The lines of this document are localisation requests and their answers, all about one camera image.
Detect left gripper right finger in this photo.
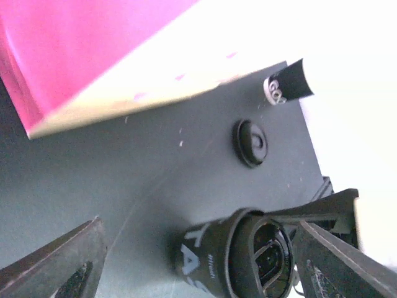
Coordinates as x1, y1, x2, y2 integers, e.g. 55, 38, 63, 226
294, 221, 396, 297

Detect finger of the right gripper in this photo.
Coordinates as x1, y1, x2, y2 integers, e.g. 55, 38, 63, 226
266, 188, 359, 235

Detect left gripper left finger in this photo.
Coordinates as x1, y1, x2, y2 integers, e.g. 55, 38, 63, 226
1, 217, 107, 297

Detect cake print paper bag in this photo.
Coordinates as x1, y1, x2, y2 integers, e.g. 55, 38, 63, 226
1, 1, 282, 138

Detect black cup sideways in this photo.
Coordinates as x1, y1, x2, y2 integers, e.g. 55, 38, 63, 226
174, 210, 244, 297

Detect stack of black lids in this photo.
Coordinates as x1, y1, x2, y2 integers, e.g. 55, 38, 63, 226
232, 119, 269, 168

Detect right black paper cup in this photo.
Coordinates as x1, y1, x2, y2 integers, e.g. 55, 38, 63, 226
263, 59, 314, 106

